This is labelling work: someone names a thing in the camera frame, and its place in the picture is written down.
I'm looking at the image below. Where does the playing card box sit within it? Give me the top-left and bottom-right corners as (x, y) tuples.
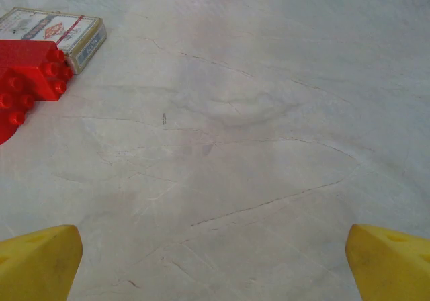
(0, 7), (108, 75)

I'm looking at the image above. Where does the red toy building block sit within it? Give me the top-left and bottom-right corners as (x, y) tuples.
(0, 40), (74, 146)

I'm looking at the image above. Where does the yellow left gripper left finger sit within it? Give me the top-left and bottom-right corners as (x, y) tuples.
(0, 224), (83, 301)

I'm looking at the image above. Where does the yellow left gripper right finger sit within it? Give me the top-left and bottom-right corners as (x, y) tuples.
(345, 224), (430, 301)

